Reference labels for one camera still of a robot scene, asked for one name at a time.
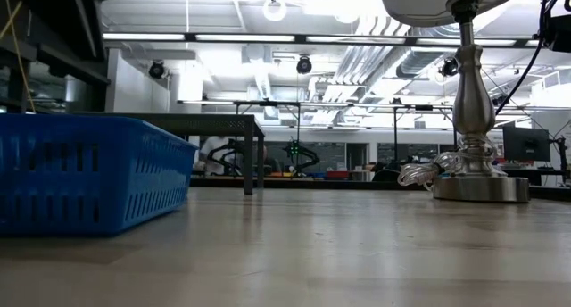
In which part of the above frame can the blue slotted plastic basket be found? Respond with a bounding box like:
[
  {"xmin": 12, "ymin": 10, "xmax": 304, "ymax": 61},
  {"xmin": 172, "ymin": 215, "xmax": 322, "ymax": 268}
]
[{"xmin": 0, "ymin": 112, "xmax": 200, "ymax": 236}]

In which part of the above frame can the black desk monitor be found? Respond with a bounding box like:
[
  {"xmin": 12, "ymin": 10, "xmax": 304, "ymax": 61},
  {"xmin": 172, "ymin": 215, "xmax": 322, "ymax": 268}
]
[{"xmin": 502, "ymin": 126, "xmax": 552, "ymax": 163}]

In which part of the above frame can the person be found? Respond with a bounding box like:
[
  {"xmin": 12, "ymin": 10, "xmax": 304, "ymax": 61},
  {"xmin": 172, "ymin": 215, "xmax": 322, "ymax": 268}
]
[{"xmin": 198, "ymin": 136, "xmax": 236, "ymax": 177}]

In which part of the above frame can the grey perforated metal shelf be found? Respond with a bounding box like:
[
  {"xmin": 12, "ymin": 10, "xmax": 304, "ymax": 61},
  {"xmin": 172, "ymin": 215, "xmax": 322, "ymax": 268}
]
[{"xmin": 73, "ymin": 112, "xmax": 266, "ymax": 195}]

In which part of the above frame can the silver metal lamp base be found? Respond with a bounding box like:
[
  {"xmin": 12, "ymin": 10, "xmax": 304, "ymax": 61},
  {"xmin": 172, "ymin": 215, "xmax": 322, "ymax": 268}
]
[{"xmin": 432, "ymin": 0, "xmax": 531, "ymax": 204}]

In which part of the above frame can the white fabric lamp shade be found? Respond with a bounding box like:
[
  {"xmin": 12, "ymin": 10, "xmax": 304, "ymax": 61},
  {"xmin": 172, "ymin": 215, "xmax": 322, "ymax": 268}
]
[{"xmin": 381, "ymin": 0, "xmax": 532, "ymax": 29}]

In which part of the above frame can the black aluminium table frame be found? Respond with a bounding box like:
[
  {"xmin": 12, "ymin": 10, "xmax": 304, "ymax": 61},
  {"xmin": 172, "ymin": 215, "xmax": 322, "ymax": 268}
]
[{"xmin": 189, "ymin": 176, "xmax": 571, "ymax": 201}]

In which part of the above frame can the clear-wrapped lamp cord bundle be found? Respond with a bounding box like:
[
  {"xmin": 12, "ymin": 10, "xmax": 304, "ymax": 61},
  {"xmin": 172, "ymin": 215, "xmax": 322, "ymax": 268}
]
[{"xmin": 396, "ymin": 135, "xmax": 499, "ymax": 192}]

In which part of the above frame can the round ring ceiling lamp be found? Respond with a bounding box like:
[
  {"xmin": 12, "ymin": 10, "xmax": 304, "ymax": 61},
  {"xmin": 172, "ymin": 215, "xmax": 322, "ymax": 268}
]
[{"xmin": 261, "ymin": 0, "xmax": 288, "ymax": 23}]

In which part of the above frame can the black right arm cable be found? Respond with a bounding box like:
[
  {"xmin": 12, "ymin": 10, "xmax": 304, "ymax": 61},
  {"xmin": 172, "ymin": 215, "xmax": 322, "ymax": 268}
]
[{"xmin": 493, "ymin": 29, "xmax": 546, "ymax": 117}]

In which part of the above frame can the yellow hanging cable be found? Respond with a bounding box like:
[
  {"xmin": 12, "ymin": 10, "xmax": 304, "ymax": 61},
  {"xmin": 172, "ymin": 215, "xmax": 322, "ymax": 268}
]
[{"xmin": 0, "ymin": 0, "xmax": 37, "ymax": 114}]

